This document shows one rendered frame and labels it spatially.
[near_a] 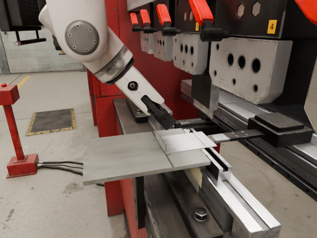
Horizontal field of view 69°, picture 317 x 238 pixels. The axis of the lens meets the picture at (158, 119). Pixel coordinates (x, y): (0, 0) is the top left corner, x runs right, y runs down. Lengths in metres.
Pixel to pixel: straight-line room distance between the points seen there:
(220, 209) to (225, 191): 0.04
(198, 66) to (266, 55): 0.19
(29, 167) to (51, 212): 0.61
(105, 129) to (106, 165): 0.95
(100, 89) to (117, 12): 0.42
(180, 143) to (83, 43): 0.33
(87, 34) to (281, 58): 0.25
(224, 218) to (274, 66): 0.31
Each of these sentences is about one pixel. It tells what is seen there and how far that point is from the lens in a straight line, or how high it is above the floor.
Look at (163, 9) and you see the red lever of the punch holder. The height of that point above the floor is 1.30.
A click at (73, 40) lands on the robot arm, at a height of 1.25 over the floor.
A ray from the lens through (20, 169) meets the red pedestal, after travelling 2.47.
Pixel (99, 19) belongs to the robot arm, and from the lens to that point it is 0.36.
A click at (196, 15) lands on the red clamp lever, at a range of 0.38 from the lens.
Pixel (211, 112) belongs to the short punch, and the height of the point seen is 1.09.
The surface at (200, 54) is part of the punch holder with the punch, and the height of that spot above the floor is 1.22.
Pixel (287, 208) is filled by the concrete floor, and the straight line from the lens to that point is 2.09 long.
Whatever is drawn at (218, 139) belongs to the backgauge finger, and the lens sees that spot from 0.60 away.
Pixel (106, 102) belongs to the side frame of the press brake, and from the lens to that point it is 1.38.
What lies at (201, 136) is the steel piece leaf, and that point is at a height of 1.00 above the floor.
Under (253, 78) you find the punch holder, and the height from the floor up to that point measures 1.21.
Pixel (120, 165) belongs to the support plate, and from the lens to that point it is 0.49.
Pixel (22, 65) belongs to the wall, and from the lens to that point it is 7.81.
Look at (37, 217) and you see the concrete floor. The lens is 1.99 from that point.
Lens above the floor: 1.27
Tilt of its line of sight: 22 degrees down
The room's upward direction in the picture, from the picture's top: straight up
